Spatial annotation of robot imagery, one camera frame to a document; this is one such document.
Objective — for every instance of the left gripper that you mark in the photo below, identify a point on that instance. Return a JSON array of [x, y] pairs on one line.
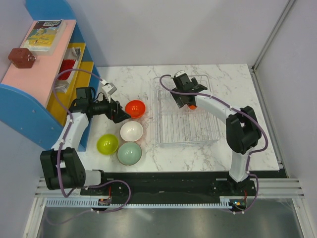
[[119, 115]]

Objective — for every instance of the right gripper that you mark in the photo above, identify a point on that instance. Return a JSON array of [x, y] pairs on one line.
[[178, 100]]

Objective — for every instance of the orange bowl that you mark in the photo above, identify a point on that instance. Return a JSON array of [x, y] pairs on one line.
[[192, 107], [135, 109]]

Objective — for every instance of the clear wire dish rack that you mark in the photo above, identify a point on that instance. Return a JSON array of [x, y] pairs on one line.
[[181, 126]]

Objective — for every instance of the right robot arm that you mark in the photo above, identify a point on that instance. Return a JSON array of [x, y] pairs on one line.
[[242, 128]]

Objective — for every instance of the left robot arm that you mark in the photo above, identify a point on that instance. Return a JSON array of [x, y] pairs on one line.
[[61, 164]]

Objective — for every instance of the white bowl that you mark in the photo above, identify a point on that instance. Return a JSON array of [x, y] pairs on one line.
[[131, 131]]

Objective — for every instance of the lime green bowl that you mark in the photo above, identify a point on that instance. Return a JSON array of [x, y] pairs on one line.
[[107, 144]]

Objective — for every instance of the pale green bowl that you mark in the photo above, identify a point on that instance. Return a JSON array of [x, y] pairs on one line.
[[129, 153]]

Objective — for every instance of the red white brush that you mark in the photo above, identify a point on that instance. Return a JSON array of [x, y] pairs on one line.
[[70, 61]]

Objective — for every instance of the illustrated book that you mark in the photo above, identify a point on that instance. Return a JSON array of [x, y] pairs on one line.
[[44, 37]]

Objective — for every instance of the brown perforated box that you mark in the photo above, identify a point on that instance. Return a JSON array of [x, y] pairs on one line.
[[21, 58]]

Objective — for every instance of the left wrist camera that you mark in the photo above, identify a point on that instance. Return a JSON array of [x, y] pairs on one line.
[[109, 89]]

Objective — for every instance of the aluminium corner post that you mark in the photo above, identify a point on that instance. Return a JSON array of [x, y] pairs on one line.
[[275, 30]]

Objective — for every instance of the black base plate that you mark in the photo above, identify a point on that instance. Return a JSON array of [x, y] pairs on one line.
[[171, 188]]

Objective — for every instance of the aluminium frame rail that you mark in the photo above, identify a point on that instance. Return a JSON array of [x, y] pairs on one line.
[[268, 204]]

